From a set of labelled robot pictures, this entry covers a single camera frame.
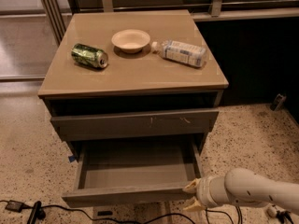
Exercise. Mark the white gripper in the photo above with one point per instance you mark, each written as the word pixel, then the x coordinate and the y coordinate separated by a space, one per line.
pixel 205 190

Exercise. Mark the grey drawer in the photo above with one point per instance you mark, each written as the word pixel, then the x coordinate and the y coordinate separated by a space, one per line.
pixel 146 170
pixel 135 124

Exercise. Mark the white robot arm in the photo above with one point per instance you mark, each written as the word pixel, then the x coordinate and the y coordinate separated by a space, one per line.
pixel 241 187

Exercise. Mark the grey wooden drawer cabinet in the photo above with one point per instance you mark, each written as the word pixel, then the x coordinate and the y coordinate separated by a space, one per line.
pixel 141 82

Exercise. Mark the grey top drawer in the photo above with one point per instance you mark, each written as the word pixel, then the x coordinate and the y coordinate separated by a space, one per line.
pixel 135 124

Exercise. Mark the white power strip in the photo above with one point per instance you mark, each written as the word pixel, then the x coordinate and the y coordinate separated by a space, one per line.
pixel 274 211

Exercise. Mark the blue tape piece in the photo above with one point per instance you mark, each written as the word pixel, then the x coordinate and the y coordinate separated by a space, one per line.
pixel 71 158

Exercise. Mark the small dark floor object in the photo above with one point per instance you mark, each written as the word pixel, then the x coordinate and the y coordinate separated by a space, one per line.
pixel 278 102

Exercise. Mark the clear plastic water bottle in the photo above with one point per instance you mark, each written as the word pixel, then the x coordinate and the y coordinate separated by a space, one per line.
pixel 179 52

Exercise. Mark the black clamp device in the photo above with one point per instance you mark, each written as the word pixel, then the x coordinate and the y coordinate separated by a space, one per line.
pixel 37 213

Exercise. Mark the white paper bowl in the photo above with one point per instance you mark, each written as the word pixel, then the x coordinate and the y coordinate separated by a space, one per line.
pixel 130 41

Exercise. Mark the green soda can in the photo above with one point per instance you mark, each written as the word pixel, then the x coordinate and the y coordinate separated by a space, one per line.
pixel 89 56

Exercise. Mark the black power adapter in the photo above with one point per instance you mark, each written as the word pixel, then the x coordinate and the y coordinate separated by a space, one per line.
pixel 14 206

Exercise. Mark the metal railing shelf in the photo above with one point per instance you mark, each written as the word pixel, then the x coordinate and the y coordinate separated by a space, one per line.
pixel 201 10

